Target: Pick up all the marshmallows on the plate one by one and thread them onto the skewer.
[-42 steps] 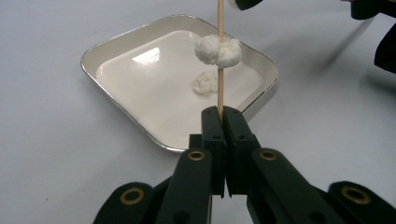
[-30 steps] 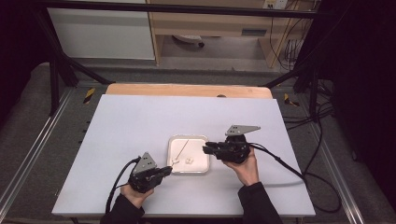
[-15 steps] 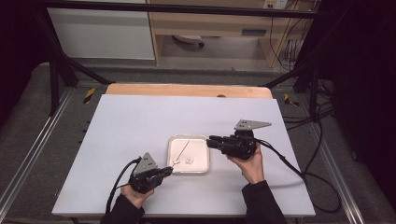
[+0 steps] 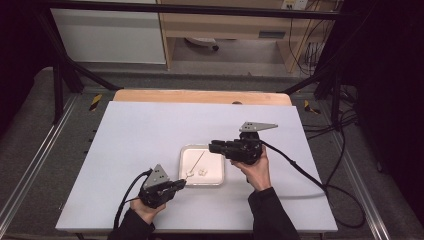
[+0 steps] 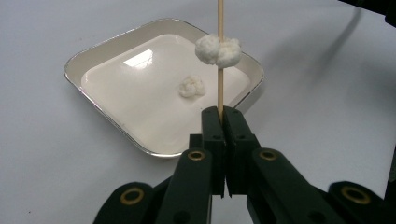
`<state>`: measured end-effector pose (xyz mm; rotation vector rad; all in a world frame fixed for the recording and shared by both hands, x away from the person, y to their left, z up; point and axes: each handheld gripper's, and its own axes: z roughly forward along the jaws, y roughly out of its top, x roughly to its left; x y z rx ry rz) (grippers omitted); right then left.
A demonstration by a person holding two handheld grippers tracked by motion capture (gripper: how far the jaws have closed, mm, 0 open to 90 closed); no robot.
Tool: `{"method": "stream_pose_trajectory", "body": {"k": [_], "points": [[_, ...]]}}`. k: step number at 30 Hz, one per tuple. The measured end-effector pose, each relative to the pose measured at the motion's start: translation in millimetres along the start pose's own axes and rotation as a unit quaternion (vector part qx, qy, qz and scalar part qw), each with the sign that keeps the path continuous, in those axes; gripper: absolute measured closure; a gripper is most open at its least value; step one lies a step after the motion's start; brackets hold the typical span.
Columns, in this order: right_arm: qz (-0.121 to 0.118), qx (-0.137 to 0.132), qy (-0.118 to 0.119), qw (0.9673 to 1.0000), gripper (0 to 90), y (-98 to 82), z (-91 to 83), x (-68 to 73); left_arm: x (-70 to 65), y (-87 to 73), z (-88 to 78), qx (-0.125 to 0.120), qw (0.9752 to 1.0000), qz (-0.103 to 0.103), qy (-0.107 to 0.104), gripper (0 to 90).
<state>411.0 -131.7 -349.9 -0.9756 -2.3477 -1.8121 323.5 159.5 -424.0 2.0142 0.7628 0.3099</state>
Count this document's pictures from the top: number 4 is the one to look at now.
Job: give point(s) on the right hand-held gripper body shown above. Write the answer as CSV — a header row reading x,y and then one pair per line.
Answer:
x,y
246,148

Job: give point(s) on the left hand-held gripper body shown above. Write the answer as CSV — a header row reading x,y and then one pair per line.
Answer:
x,y
155,193

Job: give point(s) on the white square tray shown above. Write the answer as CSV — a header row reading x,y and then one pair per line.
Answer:
x,y
213,166

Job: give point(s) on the thin bamboo skewer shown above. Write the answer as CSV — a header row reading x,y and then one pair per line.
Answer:
x,y
198,160

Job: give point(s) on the person's left hand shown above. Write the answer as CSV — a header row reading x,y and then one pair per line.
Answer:
x,y
146,211

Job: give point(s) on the person's right hand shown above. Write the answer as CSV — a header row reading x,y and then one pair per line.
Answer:
x,y
258,173

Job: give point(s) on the wooden table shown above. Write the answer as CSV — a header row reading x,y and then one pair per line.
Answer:
x,y
200,97

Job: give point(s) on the office chair base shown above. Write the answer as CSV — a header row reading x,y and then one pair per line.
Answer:
x,y
201,41

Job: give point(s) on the light wooden desk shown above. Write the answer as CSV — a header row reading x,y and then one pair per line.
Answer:
x,y
230,23

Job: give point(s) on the white cabinet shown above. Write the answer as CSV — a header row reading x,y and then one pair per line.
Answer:
x,y
110,36

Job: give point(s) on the aluminium floor rail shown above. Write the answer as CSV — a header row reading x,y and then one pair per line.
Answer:
x,y
363,186
36,156

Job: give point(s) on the black metal frame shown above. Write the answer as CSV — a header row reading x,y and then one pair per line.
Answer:
x,y
186,9

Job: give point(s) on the wall socket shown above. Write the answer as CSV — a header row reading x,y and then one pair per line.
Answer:
x,y
295,4

